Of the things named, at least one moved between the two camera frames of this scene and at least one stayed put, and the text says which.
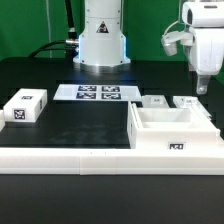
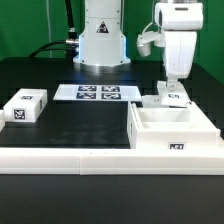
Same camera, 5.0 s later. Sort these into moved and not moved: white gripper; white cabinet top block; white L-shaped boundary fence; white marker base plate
Moved: white gripper
Not moved: white L-shaped boundary fence; white marker base plate; white cabinet top block
